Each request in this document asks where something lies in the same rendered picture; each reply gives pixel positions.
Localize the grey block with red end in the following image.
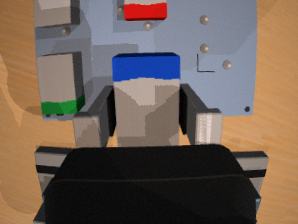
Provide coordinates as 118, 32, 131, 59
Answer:
124, 0, 167, 21

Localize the grey block with blue end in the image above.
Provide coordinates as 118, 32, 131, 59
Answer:
112, 52, 180, 147

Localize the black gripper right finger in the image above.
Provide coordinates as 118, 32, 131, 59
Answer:
179, 84, 223, 145

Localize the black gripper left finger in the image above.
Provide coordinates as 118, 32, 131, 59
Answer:
72, 85, 117, 148

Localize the grey metal block with green end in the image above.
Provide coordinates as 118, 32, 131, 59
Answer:
36, 51, 85, 115

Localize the grey block with yellow end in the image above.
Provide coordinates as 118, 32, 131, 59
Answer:
34, 0, 80, 28

